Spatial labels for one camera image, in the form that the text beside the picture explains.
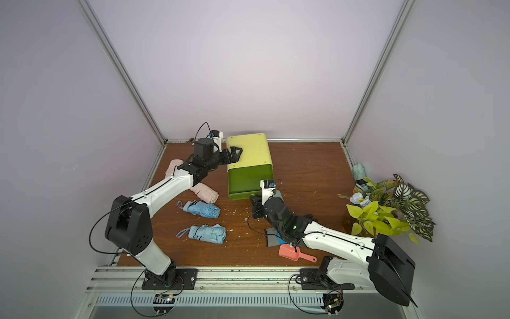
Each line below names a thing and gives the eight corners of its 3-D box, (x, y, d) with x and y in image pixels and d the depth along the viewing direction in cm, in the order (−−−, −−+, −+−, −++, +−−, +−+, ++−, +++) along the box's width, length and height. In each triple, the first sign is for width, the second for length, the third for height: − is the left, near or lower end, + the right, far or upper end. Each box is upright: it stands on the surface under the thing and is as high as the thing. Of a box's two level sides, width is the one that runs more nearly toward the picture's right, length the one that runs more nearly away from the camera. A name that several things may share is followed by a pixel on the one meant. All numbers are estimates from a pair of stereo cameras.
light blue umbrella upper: (180, 210, 93) (176, 204, 89) (187, 199, 97) (183, 194, 93) (216, 221, 89) (214, 216, 85) (222, 210, 93) (220, 205, 89)
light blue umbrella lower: (179, 243, 83) (175, 240, 80) (183, 228, 88) (180, 224, 84) (225, 243, 83) (223, 240, 80) (227, 228, 88) (225, 224, 84)
